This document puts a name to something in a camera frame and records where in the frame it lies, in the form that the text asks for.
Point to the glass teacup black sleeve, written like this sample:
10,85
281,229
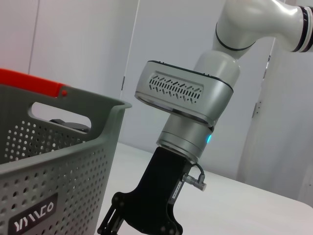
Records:
71,126

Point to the grey perforated storage basket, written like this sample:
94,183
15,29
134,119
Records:
49,176

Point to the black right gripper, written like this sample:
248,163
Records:
156,195

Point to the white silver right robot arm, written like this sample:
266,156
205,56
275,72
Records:
232,36

